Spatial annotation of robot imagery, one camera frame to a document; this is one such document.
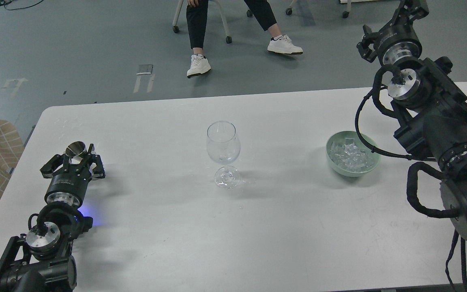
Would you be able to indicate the green bowl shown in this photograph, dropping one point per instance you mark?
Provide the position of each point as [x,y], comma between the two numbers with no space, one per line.
[341,136]

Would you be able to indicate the steel cocktail jigger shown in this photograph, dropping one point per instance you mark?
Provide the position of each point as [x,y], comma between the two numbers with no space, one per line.
[76,152]

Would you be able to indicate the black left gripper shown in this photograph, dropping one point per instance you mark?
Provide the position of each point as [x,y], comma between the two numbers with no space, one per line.
[69,182]

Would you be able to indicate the clear wine glass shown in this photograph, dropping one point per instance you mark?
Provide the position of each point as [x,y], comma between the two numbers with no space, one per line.
[223,147]

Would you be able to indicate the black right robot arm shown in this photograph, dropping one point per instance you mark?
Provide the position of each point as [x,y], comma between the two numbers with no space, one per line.
[432,113]

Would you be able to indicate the white rolling chair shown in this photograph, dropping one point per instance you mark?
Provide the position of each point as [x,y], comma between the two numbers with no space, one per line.
[220,7]

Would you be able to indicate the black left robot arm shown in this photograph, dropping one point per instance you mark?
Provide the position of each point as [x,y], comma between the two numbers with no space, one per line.
[41,260]

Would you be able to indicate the grey floor tape patch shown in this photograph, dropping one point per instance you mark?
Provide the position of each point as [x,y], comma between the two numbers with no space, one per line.
[144,69]

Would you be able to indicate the pile of ice cubes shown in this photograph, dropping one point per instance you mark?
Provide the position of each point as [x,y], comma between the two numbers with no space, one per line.
[351,158]

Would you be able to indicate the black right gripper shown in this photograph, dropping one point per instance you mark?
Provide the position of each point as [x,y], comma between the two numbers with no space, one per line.
[397,39]

